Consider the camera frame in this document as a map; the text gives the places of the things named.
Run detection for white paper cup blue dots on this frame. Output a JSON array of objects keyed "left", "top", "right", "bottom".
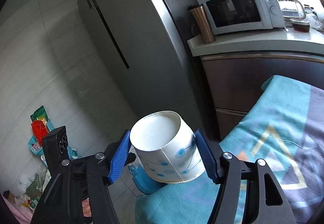
[{"left": 130, "top": 110, "right": 205, "bottom": 184}]

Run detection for blue plastic trash bin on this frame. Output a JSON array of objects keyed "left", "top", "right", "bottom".
[{"left": 128, "top": 165, "right": 166, "bottom": 195}]

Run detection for dark kitchen base cabinets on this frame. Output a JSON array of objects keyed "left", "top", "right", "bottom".
[{"left": 200, "top": 52, "right": 323, "bottom": 138}]

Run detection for teal basket with snacks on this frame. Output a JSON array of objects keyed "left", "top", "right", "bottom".
[{"left": 28, "top": 106, "right": 54, "bottom": 155}]

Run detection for pile of bags on floor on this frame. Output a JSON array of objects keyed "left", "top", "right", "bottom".
[{"left": 2, "top": 166, "right": 51, "bottom": 212}]

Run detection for teal patterned tablecloth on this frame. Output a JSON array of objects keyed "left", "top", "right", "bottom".
[{"left": 135, "top": 75, "right": 323, "bottom": 223}]

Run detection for silver refrigerator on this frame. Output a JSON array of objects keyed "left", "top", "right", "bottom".
[{"left": 77, "top": 0, "right": 205, "bottom": 130}]

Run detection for copper travel tumbler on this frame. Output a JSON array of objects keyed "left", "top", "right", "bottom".
[{"left": 187, "top": 5, "right": 215, "bottom": 44}]

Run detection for white microwave oven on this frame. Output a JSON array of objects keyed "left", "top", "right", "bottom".
[{"left": 197, "top": 0, "right": 285, "bottom": 35}]

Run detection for dark red food container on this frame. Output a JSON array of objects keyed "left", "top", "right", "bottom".
[{"left": 291, "top": 19, "right": 310, "bottom": 33}]

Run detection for glass electric kettle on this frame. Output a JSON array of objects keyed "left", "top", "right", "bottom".
[{"left": 278, "top": 0, "right": 306, "bottom": 20}]

